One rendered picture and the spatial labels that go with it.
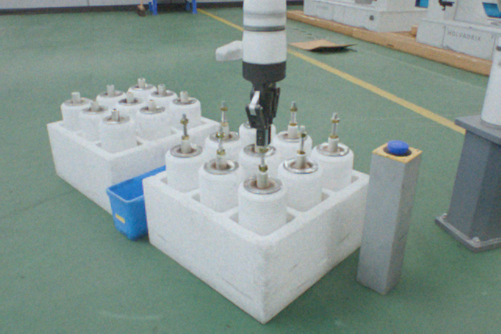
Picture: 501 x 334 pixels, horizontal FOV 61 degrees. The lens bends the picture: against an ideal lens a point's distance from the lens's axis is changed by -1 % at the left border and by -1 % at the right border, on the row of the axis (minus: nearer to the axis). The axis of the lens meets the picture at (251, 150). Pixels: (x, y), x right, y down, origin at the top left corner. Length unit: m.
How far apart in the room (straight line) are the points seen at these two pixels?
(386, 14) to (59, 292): 3.62
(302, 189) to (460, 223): 0.48
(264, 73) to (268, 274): 0.37
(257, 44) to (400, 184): 0.37
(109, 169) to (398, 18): 3.44
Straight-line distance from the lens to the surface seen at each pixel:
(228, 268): 0.90
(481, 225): 1.19
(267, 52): 0.71
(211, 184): 0.88
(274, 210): 0.82
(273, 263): 0.83
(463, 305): 1.03
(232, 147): 1.03
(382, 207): 0.89
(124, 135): 1.21
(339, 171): 0.98
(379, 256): 0.95
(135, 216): 1.11
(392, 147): 0.85
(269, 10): 0.71
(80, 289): 1.04
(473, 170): 1.15
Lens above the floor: 0.64
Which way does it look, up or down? 23 degrees down
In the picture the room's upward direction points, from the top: straight up
